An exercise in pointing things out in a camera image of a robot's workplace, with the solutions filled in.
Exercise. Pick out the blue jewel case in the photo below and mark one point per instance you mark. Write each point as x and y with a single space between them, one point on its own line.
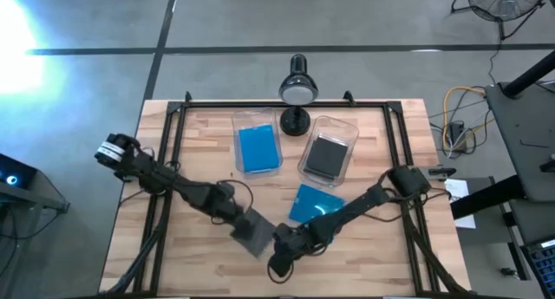
314 203
259 149

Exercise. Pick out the white paper sheet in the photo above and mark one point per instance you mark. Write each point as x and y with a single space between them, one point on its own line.
461 203

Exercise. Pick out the black pole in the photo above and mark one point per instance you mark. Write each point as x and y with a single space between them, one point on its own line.
529 76

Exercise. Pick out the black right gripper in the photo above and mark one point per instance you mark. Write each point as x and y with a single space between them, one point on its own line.
289 238

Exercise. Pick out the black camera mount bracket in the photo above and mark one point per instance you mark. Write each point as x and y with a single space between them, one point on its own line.
440 172

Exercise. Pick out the clear plastic bin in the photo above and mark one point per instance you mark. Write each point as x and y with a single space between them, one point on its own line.
258 117
342 130

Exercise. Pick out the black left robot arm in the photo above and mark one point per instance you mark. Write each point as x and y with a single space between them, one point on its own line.
173 182

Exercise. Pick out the grey side table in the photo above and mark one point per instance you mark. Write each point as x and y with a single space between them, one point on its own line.
520 143

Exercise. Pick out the black table frame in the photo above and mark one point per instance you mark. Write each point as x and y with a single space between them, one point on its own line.
282 104

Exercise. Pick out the black floor fan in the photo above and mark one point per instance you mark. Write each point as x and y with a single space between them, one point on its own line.
503 4

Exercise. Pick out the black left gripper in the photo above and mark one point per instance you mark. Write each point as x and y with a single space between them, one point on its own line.
236 214

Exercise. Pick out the black power adapter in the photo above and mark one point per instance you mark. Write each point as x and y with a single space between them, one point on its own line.
457 134

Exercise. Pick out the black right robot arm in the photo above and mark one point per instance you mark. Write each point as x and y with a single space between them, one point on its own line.
360 201

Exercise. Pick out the black desk lamp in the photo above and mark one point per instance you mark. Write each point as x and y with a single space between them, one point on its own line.
297 91

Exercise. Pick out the dark computer with blue light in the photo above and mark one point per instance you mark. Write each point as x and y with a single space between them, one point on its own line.
17 182

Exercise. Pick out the blue storage crate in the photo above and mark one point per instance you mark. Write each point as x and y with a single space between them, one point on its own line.
542 264

